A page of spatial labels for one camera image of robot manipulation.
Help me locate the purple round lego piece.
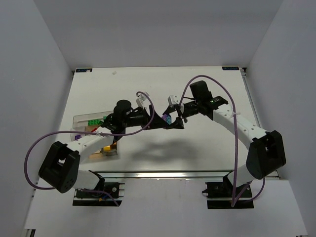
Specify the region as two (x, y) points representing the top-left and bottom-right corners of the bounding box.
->
(161, 114), (172, 125)

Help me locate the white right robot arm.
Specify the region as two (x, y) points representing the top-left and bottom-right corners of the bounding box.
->
(164, 80), (286, 197)

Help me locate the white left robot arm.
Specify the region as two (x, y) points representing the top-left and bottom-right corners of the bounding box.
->
(39, 92), (169, 193)

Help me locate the dark grey clear container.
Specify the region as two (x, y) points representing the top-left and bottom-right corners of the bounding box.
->
(101, 142), (118, 156)

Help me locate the clear smoky long container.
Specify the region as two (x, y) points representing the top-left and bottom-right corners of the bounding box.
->
(72, 111), (113, 128)

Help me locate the green two-by-four lego plate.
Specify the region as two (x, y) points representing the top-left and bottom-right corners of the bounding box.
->
(88, 119), (103, 126)

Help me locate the amber clear container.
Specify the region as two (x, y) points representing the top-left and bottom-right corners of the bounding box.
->
(88, 149), (104, 159)

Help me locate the right blue table label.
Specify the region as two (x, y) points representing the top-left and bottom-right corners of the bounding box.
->
(222, 66), (239, 71)

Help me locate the blue table label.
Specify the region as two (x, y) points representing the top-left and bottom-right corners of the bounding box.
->
(75, 68), (92, 73)
(222, 66), (239, 71)

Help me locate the clear colourless container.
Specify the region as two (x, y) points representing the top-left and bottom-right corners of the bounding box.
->
(70, 127), (85, 141)

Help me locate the left blue table label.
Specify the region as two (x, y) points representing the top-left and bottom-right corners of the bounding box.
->
(75, 68), (92, 73)

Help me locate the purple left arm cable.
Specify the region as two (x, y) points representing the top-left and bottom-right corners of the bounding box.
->
(23, 90), (156, 206)

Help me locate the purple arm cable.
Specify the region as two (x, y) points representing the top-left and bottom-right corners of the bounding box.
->
(23, 90), (156, 206)
(180, 75), (266, 207)

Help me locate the aluminium table front rail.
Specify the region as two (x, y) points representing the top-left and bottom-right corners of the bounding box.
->
(96, 170), (229, 179)

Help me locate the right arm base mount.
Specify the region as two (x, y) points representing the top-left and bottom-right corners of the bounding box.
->
(201, 175), (254, 210)

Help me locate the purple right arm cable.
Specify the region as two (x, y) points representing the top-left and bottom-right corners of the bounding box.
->
(180, 75), (266, 207)

